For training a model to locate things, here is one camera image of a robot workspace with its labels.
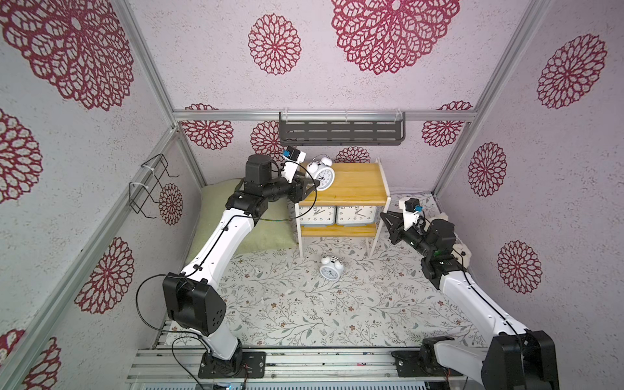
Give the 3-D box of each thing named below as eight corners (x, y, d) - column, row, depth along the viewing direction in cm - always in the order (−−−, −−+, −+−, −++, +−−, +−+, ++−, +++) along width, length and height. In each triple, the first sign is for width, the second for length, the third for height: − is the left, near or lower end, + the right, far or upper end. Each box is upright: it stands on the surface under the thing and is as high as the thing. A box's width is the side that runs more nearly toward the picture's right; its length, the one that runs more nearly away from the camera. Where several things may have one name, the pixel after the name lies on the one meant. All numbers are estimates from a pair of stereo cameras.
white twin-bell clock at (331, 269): (320, 281, 94) (320, 270, 86) (319, 268, 97) (320, 256, 90) (341, 281, 94) (343, 270, 86) (340, 268, 97) (342, 256, 90)
